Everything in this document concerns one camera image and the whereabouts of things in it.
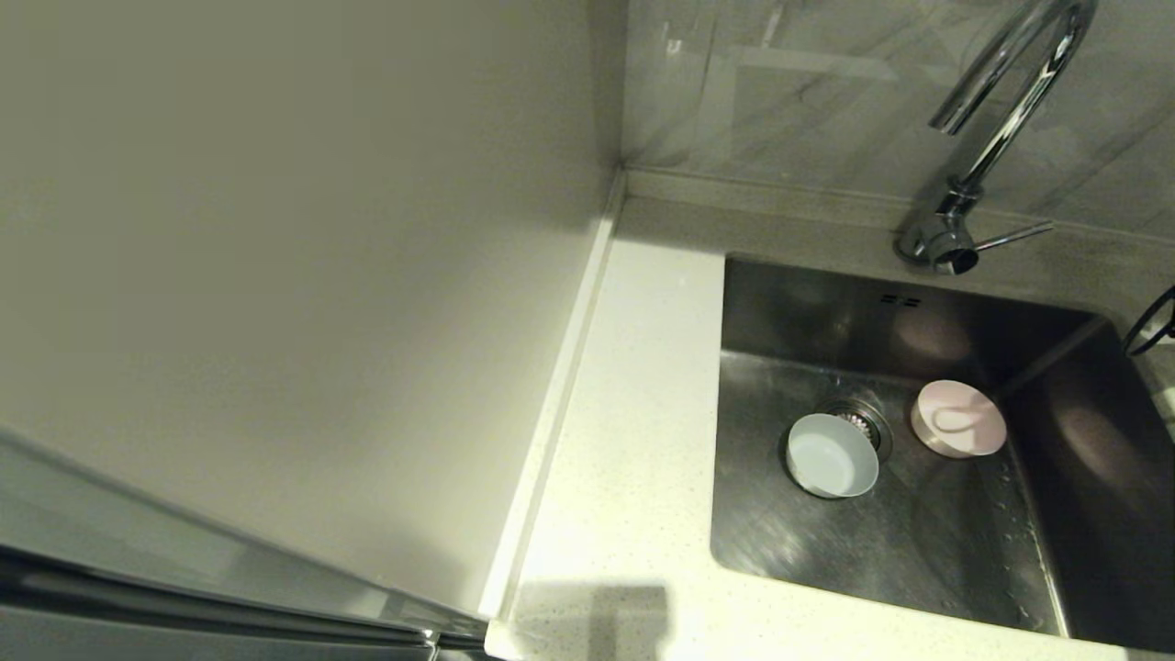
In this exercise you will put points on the light blue bowl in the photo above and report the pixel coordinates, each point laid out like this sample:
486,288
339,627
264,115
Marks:
831,457

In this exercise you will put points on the pink bowl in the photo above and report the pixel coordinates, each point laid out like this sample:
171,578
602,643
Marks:
959,420

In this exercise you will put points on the metal sink drain strainer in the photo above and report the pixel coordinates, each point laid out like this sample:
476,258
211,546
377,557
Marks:
867,420

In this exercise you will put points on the stainless steel sink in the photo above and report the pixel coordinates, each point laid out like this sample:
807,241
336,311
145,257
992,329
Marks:
918,542

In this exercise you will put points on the chrome gooseneck faucet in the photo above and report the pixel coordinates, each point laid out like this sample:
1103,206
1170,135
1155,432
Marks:
952,240

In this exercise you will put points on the stainless steel refrigerator door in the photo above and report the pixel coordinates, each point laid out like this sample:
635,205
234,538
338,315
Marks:
92,597

